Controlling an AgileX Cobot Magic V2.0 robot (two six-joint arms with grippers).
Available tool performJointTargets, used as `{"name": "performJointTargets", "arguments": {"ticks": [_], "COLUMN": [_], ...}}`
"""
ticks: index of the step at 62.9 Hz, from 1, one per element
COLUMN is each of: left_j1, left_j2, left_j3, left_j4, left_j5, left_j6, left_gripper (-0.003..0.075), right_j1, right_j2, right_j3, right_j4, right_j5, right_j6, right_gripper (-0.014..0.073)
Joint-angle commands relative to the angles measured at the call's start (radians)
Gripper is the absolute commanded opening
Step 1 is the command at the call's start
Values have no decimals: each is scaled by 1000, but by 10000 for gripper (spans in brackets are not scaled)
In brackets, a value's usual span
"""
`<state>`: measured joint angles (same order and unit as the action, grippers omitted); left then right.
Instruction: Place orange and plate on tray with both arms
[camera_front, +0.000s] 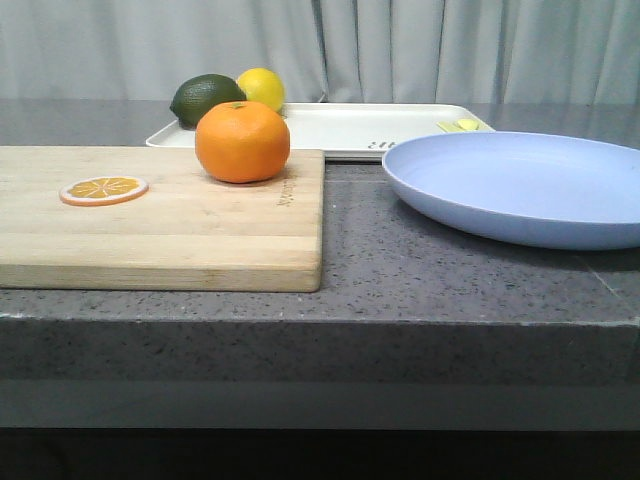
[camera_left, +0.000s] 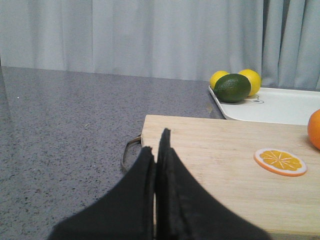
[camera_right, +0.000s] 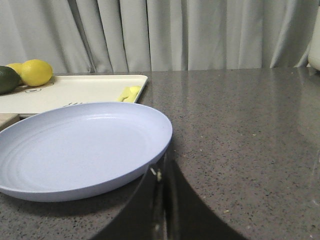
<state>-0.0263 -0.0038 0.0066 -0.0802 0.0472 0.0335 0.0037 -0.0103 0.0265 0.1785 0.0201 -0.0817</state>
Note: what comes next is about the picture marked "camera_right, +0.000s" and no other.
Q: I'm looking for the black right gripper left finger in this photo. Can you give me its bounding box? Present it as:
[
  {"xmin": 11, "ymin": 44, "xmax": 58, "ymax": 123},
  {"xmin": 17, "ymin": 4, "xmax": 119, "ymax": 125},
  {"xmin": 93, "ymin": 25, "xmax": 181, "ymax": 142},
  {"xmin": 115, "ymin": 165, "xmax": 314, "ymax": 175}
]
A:
[{"xmin": 92, "ymin": 156, "xmax": 167, "ymax": 240}]

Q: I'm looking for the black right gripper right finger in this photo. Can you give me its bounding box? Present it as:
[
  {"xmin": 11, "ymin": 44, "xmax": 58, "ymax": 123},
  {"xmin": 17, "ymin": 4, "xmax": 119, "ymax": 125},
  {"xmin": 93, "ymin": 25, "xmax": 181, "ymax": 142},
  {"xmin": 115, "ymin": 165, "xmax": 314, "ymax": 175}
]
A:
[{"xmin": 163, "ymin": 148, "xmax": 245, "ymax": 240}]

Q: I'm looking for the light blue round plate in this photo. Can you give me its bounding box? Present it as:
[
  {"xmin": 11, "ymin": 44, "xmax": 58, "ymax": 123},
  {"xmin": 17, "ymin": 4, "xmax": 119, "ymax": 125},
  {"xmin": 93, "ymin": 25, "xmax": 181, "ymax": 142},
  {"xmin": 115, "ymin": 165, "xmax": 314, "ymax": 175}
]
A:
[{"xmin": 0, "ymin": 102, "xmax": 173, "ymax": 202}]

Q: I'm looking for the cream rectangular tray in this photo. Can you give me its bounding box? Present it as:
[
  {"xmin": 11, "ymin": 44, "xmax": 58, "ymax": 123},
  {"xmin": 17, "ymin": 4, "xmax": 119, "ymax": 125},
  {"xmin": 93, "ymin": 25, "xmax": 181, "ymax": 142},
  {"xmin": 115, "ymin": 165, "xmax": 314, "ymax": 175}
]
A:
[{"xmin": 0, "ymin": 75, "xmax": 148, "ymax": 117}]

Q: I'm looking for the wooden cutting board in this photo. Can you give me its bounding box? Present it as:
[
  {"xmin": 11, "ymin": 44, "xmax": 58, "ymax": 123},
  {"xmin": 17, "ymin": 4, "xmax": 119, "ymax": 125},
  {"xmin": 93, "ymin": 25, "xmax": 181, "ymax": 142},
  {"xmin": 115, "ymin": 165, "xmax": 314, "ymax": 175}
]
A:
[{"xmin": 0, "ymin": 113, "xmax": 20, "ymax": 131}]

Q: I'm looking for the yellow lemon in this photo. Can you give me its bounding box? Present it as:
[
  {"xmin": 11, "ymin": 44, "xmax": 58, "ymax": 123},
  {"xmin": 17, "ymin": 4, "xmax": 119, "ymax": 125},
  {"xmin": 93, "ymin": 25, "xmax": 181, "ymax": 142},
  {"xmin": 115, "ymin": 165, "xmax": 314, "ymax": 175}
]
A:
[{"xmin": 6, "ymin": 59, "xmax": 53, "ymax": 87}]

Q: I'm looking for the green lime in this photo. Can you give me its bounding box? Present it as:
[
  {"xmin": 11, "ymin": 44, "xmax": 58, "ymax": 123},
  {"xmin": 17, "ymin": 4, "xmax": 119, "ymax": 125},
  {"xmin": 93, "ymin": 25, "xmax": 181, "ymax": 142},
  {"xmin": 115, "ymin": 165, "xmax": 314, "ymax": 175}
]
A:
[{"xmin": 0, "ymin": 65, "xmax": 21, "ymax": 95}]

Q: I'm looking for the grey curtain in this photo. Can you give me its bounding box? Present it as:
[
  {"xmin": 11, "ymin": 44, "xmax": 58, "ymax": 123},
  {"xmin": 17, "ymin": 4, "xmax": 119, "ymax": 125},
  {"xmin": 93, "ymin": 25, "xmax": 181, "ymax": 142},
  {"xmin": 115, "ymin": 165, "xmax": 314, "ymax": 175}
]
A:
[{"xmin": 0, "ymin": 0, "xmax": 318, "ymax": 73}]

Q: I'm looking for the white appliance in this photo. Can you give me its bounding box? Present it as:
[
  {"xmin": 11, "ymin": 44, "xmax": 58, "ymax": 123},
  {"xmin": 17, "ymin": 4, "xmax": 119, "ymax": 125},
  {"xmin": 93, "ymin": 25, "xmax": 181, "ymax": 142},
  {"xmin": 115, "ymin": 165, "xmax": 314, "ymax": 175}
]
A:
[{"xmin": 308, "ymin": 32, "xmax": 320, "ymax": 71}]

